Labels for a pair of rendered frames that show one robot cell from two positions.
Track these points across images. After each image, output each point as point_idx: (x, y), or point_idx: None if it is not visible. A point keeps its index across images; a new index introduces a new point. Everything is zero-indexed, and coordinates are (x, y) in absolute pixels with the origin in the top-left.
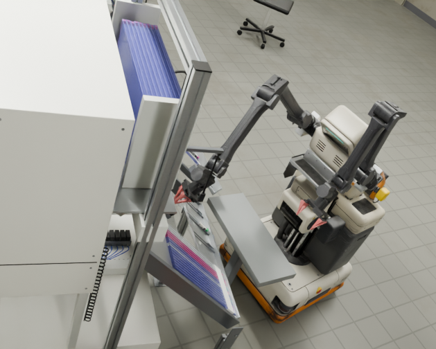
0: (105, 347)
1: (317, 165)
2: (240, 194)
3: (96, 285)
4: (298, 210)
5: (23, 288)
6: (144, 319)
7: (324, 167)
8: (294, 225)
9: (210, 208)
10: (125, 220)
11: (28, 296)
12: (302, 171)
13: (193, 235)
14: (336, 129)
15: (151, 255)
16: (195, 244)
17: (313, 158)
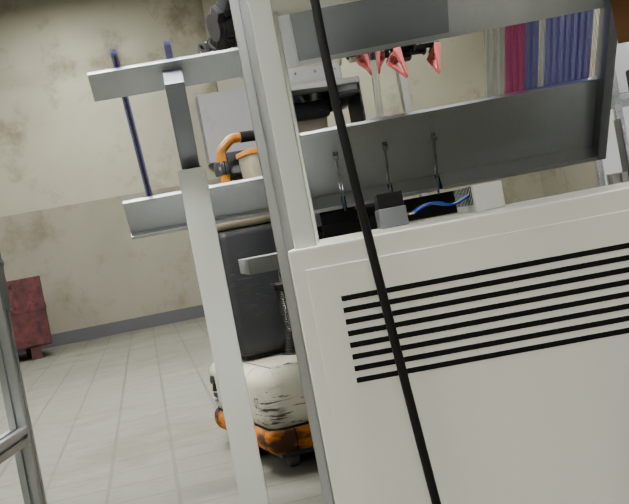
0: None
1: (302, 80)
2: (244, 258)
3: (529, 201)
4: (405, 66)
5: None
6: (602, 186)
7: (312, 71)
8: (350, 208)
9: (270, 269)
10: (321, 239)
11: (590, 192)
12: (310, 83)
13: (435, 107)
14: None
15: None
16: (459, 104)
17: (288, 75)
